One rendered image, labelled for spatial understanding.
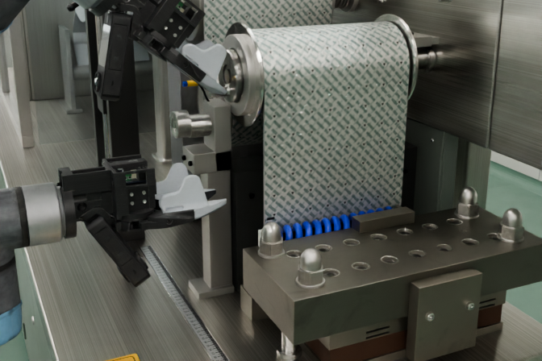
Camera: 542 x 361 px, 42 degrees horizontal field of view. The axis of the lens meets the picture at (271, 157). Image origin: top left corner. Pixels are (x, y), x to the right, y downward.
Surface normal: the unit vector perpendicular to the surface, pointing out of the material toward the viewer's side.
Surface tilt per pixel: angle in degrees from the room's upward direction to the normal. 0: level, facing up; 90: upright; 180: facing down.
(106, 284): 0
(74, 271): 0
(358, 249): 0
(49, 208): 60
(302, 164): 90
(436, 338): 90
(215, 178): 90
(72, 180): 89
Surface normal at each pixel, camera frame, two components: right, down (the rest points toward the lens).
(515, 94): -0.91, 0.13
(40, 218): 0.40, 0.07
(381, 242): 0.00, -0.95
